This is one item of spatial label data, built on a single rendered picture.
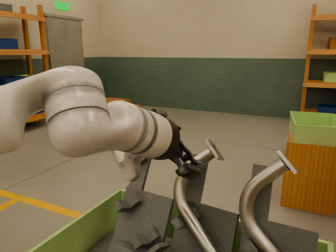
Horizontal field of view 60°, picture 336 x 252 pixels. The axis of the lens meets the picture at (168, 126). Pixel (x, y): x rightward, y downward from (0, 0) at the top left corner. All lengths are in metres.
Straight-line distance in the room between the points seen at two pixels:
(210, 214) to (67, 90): 0.51
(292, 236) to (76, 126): 0.52
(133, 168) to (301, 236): 0.39
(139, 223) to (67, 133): 0.54
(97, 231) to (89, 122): 0.65
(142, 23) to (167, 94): 1.85
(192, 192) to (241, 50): 6.12
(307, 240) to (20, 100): 0.58
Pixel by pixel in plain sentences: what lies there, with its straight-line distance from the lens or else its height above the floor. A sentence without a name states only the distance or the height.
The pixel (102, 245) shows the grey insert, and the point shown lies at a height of 0.85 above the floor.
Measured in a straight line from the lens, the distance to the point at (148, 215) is 0.80.
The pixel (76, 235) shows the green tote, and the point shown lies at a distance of 0.87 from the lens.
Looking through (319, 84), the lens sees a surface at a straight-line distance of 6.03.
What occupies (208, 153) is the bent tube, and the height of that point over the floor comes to 1.17.
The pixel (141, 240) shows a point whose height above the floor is 0.95.
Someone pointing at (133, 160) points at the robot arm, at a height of 1.23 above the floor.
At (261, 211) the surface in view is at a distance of 0.69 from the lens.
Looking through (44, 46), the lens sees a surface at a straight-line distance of 6.01.
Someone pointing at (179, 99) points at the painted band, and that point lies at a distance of 7.28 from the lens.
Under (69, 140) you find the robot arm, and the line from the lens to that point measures 0.31.
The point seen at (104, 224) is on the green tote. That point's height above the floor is 0.88.
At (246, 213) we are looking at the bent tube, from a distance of 0.64.
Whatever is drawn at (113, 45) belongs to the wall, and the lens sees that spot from 8.12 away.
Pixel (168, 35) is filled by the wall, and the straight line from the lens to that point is 7.32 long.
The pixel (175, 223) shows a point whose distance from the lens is 0.71.
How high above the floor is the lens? 1.40
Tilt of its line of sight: 14 degrees down
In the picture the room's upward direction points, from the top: straight up
